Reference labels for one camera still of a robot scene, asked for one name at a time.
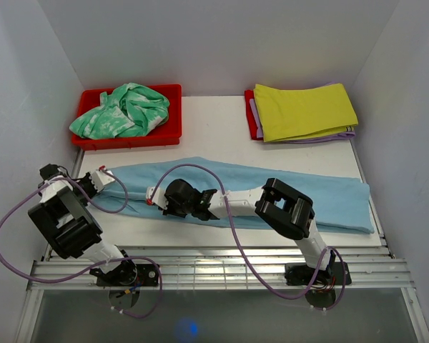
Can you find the aluminium rail frame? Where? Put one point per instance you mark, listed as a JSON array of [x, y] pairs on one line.
[[211, 296]]

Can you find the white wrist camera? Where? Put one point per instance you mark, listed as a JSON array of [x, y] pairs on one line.
[[101, 178], [155, 196]]

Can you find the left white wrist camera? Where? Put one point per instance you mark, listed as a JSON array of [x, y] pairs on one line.
[[101, 178]]

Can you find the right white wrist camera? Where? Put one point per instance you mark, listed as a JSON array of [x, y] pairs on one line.
[[155, 196]]

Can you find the yellow folded trousers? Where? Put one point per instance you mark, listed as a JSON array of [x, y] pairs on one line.
[[304, 110]]

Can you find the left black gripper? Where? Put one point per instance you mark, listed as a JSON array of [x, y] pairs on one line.
[[86, 179]]

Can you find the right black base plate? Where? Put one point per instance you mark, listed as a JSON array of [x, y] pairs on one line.
[[339, 275]]

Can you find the lilac folded trousers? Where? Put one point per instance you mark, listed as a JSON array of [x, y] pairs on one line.
[[257, 121]]

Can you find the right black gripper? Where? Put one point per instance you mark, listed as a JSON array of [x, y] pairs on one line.
[[169, 210]]

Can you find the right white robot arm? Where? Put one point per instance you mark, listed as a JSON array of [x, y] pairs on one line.
[[284, 209]]

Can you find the green white patterned trousers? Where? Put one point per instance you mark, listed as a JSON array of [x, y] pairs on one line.
[[131, 110]]

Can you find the red plastic bin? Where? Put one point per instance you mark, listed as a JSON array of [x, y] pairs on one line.
[[164, 135]]

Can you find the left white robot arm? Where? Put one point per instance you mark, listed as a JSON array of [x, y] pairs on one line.
[[70, 229]]

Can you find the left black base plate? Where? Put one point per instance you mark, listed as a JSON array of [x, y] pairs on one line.
[[146, 275]]

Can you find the red folded trousers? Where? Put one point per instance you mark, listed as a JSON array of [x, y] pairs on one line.
[[253, 119]]

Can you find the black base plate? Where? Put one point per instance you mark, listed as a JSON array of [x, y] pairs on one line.
[[146, 275], [339, 275]]

